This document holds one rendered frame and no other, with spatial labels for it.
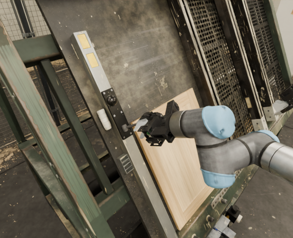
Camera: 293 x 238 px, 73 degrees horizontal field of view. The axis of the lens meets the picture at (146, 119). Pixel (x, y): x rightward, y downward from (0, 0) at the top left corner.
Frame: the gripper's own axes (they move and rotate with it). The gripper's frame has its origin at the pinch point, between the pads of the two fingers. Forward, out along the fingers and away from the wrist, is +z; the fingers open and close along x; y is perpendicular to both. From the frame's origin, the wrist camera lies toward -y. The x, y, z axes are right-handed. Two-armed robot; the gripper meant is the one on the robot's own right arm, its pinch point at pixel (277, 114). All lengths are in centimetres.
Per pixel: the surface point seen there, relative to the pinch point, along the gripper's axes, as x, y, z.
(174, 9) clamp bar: 8, 72, -7
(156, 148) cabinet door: 52, 24, 22
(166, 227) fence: 65, -4, 36
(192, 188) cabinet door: 41, -1, 37
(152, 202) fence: 66, 8, 29
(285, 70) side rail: -120, 9, 27
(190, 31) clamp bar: 7, 59, -4
